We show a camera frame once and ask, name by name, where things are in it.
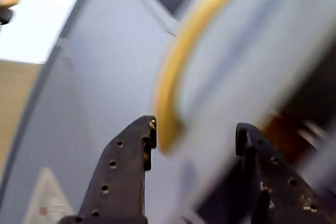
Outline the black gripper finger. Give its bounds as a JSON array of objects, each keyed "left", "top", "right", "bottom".
[
  {"left": 59, "top": 115, "right": 158, "bottom": 224},
  {"left": 235, "top": 122, "right": 334, "bottom": 224}
]

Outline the long gold cabinet door handle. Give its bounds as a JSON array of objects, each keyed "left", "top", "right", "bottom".
[{"left": 152, "top": 0, "right": 266, "bottom": 156}]

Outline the blue shopping list cabinet door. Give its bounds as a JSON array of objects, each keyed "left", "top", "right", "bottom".
[{"left": 59, "top": 0, "right": 310, "bottom": 172}]

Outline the blue toy kitchen body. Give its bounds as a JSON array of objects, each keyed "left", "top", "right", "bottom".
[{"left": 181, "top": 0, "right": 336, "bottom": 224}]

